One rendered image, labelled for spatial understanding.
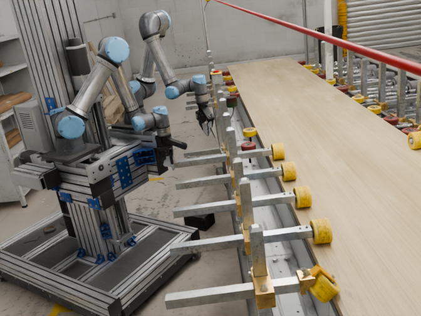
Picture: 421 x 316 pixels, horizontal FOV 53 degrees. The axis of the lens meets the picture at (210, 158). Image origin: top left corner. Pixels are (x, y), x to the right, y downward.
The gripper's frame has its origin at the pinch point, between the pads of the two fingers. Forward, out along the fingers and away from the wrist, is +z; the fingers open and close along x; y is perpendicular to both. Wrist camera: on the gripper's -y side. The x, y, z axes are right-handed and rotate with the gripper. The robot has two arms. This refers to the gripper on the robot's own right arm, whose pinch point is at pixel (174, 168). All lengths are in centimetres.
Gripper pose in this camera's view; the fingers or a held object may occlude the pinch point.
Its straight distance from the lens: 237.9
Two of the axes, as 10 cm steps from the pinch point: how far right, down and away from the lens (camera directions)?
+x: 0.4, 3.6, -9.3
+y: -9.9, 1.4, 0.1
